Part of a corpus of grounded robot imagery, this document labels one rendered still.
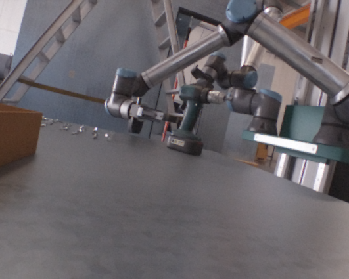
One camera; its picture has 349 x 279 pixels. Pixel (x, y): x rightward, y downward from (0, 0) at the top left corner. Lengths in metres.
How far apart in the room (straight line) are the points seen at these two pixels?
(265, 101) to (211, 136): 1.64
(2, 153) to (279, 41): 0.94
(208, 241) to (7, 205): 0.16
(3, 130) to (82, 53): 2.59
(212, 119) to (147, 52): 1.14
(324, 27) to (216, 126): 1.80
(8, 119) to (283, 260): 0.29
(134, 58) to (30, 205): 2.69
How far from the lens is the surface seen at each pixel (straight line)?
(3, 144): 0.30
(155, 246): 0.18
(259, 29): 1.04
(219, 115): 3.08
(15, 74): 2.05
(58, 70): 2.86
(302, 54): 1.03
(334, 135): 1.19
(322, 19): 1.79
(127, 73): 1.06
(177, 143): 0.80
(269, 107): 1.50
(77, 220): 0.20
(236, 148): 7.05
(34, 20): 3.04
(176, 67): 1.15
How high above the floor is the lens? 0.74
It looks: 2 degrees down
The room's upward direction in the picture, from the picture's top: 13 degrees clockwise
